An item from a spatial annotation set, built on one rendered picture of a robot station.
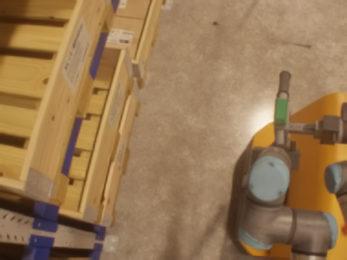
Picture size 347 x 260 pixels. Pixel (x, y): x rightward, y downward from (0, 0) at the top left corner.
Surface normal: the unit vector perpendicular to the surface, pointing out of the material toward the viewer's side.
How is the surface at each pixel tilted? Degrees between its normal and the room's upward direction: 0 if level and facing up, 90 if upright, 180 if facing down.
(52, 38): 0
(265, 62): 0
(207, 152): 0
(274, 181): 28
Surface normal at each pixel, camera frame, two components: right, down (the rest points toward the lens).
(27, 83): -0.02, -0.33
